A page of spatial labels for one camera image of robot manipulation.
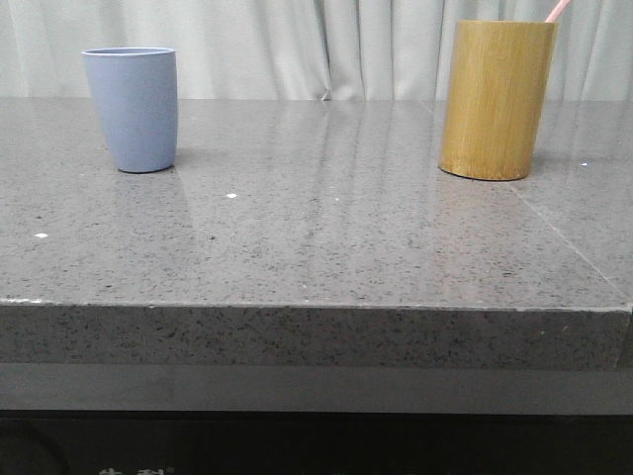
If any blue plastic cup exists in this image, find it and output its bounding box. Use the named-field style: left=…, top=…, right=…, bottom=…
left=82, top=47, right=178, bottom=173

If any pale green curtain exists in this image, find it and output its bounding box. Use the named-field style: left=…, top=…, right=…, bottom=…
left=0, top=0, right=633, bottom=103

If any pink chopstick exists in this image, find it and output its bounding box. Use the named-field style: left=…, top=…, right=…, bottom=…
left=544, top=0, right=571, bottom=23

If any bamboo cylindrical holder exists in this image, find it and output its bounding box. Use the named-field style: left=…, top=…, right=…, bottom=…
left=439, top=20, right=558, bottom=181

